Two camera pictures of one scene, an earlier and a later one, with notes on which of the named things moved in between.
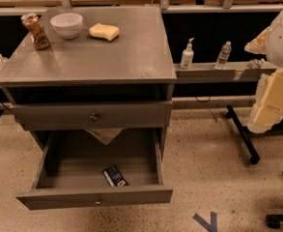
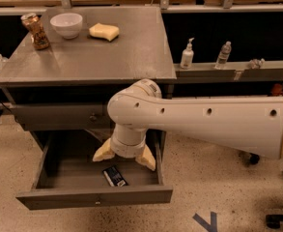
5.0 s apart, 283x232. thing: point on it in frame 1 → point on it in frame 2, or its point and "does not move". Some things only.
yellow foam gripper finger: (259, 43) → (147, 159)
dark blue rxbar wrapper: (114, 177) does not move
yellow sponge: (107, 32) does not move
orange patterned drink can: (35, 26) does not move
